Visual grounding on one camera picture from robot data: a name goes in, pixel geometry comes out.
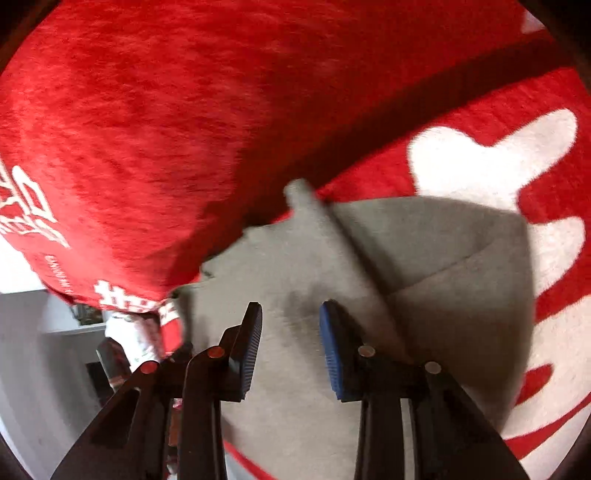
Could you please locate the grey shelf unit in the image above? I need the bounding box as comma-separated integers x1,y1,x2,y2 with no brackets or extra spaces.
0,288,114,480

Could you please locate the red printed sofa backrest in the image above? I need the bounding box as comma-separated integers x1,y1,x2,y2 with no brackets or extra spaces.
0,0,555,317

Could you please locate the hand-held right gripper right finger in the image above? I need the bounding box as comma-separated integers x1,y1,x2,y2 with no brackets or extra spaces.
320,300,532,480

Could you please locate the white patterned cloth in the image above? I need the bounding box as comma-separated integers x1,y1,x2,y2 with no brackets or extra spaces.
105,311,163,372

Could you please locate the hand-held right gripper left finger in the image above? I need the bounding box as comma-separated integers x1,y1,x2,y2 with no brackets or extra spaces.
51,302,264,480

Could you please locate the red printed blanket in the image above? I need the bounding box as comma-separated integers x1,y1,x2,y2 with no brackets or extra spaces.
159,9,591,480

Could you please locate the grey knit garment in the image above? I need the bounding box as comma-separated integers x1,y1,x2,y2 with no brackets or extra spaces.
173,179,537,480

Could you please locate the small potted plant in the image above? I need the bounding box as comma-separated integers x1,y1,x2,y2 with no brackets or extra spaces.
71,302,103,326

